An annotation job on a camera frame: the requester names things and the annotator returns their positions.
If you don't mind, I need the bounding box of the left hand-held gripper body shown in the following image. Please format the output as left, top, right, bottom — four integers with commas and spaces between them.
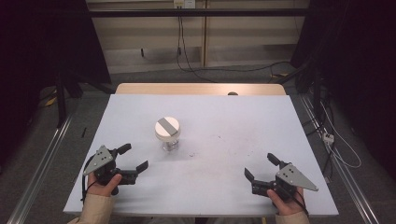
82, 145, 139, 196

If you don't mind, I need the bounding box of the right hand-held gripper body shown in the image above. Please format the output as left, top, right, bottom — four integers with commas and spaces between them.
250, 160, 319, 203

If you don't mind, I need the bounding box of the clear glass jar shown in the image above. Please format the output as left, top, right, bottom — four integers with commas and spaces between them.
162, 139, 180, 153

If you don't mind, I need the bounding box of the white lid with grey stripe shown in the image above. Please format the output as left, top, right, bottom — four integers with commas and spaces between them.
154, 116, 182, 143

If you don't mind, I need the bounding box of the person's right hand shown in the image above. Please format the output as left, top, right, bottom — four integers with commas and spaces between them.
266, 186, 306, 217

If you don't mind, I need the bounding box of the person's left hand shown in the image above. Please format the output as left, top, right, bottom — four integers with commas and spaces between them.
87, 172, 123, 198

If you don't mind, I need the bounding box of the white board sheet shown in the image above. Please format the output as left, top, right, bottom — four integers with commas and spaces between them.
63, 93, 340, 218

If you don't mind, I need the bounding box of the black metal stand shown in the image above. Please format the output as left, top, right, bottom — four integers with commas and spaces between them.
54, 70, 85, 129

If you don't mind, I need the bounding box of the wooden table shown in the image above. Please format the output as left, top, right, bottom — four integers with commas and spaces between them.
114, 82, 287, 96

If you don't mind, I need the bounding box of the black curtain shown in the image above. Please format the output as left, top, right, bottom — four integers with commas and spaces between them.
290, 0, 396, 172
0, 0, 112, 162

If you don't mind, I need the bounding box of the black horizontal bar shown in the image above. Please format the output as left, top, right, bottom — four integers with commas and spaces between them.
88, 7, 310, 19

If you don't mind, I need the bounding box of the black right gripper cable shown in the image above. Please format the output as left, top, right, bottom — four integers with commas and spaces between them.
290, 189, 310, 217

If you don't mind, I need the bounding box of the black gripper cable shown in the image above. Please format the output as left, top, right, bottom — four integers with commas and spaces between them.
80, 154, 98, 203
290, 189, 310, 217

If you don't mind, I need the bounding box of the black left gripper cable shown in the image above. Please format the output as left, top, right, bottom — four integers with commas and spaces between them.
80, 154, 98, 203

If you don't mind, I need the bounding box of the aluminium floor rail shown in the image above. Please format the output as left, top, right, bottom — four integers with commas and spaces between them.
299, 94, 381, 224
6, 114, 75, 224

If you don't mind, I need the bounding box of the white floor cable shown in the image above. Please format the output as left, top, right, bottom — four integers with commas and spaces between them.
319, 101, 362, 170

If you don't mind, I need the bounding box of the black hanging wall cable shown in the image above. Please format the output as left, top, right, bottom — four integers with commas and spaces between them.
176, 6, 293, 83

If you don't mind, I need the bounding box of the wooden vertical post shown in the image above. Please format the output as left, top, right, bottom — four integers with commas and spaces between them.
201, 0, 208, 68

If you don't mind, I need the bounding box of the white wall socket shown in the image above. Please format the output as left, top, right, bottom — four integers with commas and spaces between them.
173, 0, 197, 9

